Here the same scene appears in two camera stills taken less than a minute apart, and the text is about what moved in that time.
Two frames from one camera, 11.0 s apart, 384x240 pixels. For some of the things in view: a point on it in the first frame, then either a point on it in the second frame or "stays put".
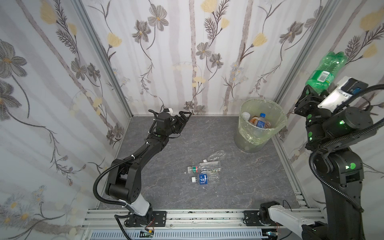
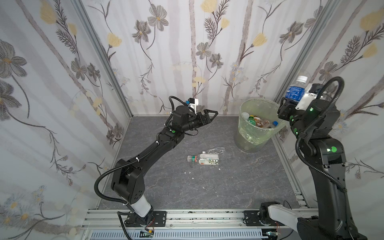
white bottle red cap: x=246 y=115 stays put
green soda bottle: x=322 y=77 → x=251 y=120
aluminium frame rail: x=205 y=224 stays put
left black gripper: x=177 y=122 → x=202 y=117
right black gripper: x=308 y=98 → x=285 y=109
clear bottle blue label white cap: x=206 y=178 → x=295 y=92
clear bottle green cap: x=213 y=166 → x=205 y=159
